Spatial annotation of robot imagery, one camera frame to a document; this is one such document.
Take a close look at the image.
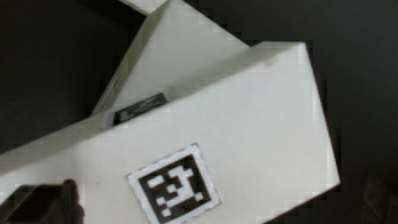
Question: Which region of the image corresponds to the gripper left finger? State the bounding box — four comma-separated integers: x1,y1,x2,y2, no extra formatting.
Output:
0,179,86,224

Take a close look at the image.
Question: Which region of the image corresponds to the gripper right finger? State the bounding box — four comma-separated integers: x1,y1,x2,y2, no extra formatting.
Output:
361,180,398,224

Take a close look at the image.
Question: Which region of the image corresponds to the small white cabinet top block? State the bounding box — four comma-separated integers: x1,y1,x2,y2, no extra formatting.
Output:
0,43,340,224

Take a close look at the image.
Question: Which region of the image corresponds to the white cabinet body box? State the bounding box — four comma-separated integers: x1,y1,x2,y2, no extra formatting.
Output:
91,0,249,130

